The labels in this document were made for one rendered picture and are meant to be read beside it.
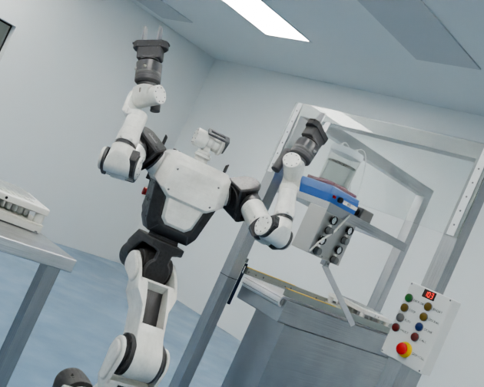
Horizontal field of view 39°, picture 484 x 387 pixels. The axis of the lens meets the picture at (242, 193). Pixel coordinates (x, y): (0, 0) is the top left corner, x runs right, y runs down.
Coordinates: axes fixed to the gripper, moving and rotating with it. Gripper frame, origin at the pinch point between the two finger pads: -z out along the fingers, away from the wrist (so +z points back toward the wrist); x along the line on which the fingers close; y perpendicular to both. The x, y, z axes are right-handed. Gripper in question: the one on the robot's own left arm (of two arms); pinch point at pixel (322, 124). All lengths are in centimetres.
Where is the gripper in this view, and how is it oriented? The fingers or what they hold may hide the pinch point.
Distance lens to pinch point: 260.4
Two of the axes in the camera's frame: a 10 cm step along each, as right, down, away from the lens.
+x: -4.2, -6.3, -6.5
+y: -7.4, -1.7, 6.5
